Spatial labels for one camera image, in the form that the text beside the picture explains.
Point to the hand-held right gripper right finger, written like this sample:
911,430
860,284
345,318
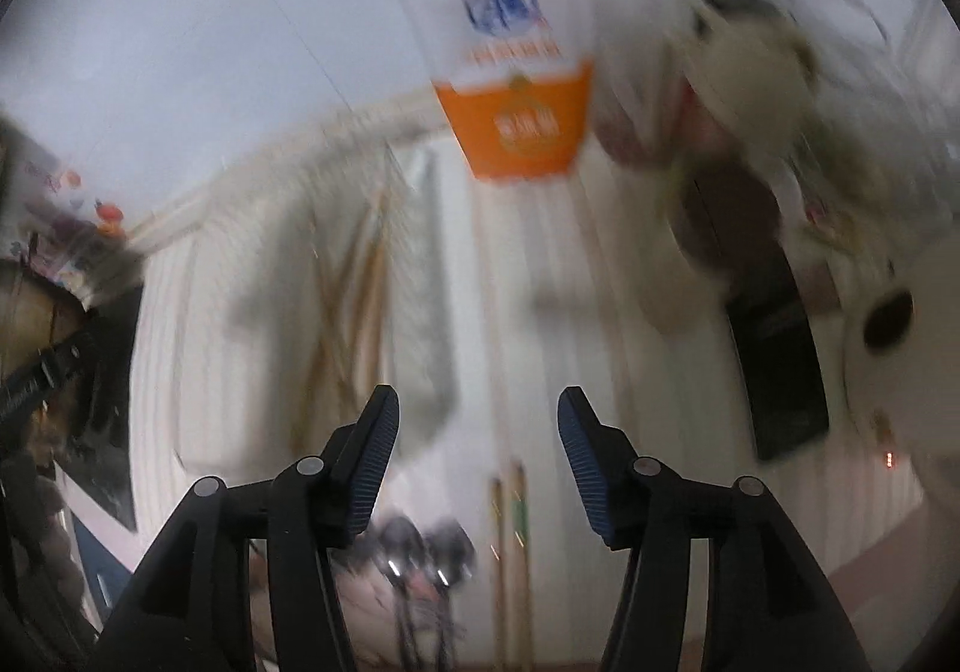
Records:
581,466

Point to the white ribbed mat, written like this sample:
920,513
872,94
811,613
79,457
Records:
240,387

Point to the grey flat utensil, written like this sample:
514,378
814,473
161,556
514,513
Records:
427,312

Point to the beige cloth bundle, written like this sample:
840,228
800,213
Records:
750,72

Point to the orange and white carton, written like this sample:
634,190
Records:
517,117

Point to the brown chopstick green band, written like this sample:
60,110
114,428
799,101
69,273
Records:
520,567

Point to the colourful printed packet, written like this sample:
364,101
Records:
67,229

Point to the white tissue roll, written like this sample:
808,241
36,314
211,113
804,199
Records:
915,372

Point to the black rectangular device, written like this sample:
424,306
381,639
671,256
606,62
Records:
784,372

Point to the light wooden chopstick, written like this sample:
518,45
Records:
375,282
337,334

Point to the brown round object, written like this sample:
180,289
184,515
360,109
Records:
724,214

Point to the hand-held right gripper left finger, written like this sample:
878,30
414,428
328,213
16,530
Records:
379,451

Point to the dark metal spoon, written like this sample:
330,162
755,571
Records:
448,556
397,552

